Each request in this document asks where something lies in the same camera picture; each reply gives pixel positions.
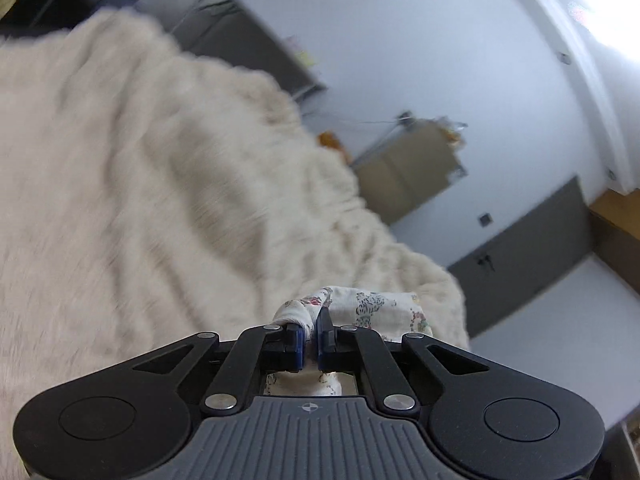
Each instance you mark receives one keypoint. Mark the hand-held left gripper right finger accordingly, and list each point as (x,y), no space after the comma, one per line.
(321,347)

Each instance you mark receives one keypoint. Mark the cream fluffy blanket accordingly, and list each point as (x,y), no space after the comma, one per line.
(125,185)

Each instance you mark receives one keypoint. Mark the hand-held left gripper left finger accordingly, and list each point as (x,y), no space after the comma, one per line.
(299,347)

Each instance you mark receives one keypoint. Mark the brown box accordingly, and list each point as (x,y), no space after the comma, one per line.
(617,230)

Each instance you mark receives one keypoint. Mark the beige two-door fridge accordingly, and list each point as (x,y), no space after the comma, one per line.
(405,175)

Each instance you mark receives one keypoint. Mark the dark wall switch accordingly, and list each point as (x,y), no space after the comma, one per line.
(485,219)

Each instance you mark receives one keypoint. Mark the grey door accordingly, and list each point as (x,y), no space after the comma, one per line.
(520,260)

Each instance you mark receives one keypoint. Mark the grey folding table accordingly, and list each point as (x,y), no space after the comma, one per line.
(250,45)

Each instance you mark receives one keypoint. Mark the cream animal print pajamas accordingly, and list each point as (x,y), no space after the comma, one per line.
(370,310)

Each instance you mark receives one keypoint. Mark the orange box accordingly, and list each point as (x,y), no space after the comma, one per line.
(331,144)

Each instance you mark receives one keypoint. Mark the pale yellow box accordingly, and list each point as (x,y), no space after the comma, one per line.
(302,52)

